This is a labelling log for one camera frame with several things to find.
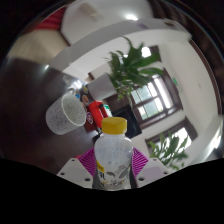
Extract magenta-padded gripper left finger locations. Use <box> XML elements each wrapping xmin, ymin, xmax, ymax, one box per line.
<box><xmin>55</xmin><ymin>147</ymin><xmax>98</xmax><ymax>190</ymax></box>

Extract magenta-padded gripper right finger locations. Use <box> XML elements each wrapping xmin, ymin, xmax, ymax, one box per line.
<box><xmin>128</xmin><ymin>147</ymin><xmax>172</xmax><ymax>190</ymax></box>

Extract yellow-capped clear drink bottle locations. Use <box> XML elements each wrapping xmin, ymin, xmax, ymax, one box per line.
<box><xmin>93</xmin><ymin>116</ymin><xmax>134</xmax><ymax>192</ymax></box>

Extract narrow-leaved plant in white pot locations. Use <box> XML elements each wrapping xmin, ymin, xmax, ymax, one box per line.
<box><xmin>148</xmin><ymin>132</ymin><xmax>190</xmax><ymax>171</ymax></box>

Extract dark-framed window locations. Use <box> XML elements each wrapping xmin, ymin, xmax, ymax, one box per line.
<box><xmin>145</xmin><ymin>116</ymin><xmax>198</xmax><ymax>152</ymax></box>

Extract black chair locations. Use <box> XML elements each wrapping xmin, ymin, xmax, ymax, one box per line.
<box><xmin>111</xmin><ymin>104</ymin><xmax>143</xmax><ymax>139</ymax></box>

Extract white speckled cup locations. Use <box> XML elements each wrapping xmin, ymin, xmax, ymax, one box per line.
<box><xmin>45</xmin><ymin>93</ymin><xmax>88</xmax><ymax>136</ymax></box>

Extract red box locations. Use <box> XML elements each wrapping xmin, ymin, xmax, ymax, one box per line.
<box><xmin>87</xmin><ymin>99</ymin><xmax>110</xmax><ymax>130</ymax></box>

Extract dark wooden glazed double door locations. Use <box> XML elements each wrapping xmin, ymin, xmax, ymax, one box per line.
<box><xmin>128</xmin><ymin>74</ymin><xmax>184</xmax><ymax>130</ymax></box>

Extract broad-leaved plant in white pot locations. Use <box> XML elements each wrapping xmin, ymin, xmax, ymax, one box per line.
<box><xmin>87</xmin><ymin>35</ymin><xmax>165</xmax><ymax>108</ymax></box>

